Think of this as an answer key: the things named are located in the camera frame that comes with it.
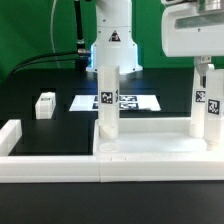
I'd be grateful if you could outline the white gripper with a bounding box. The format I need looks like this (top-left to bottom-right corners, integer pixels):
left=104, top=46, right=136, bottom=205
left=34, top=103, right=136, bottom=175
left=161, top=0, right=224, bottom=88

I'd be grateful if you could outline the white desk top panel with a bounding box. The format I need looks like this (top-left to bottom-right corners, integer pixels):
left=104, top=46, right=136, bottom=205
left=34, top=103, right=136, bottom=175
left=93, top=117, right=207, bottom=154

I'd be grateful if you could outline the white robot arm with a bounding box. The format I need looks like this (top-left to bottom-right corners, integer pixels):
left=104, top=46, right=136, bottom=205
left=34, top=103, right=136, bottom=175
left=87, top=0, right=224, bottom=85

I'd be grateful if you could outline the fiducial marker sheet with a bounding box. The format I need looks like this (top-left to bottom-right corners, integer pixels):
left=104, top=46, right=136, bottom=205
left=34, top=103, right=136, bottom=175
left=70, top=95, right=161, bottom=112

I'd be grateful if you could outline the black vertical pole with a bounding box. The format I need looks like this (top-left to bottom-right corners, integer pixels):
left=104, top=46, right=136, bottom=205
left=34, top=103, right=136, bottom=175
left=74, top=0, right=85, bottom=71

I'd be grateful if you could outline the white U-shaped fixture frame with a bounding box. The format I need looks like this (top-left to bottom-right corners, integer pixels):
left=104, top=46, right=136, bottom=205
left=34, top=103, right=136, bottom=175
left=0, top=120, right=224, bottom=183

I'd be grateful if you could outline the black cable bundle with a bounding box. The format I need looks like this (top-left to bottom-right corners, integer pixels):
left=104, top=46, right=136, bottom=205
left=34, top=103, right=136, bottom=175
left=6, top=50, right=92, bottom=79

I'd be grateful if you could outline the white thin cable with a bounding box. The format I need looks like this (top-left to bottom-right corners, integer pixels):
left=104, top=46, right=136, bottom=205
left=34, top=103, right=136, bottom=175
left=49, top=0, right=62, bottom=69

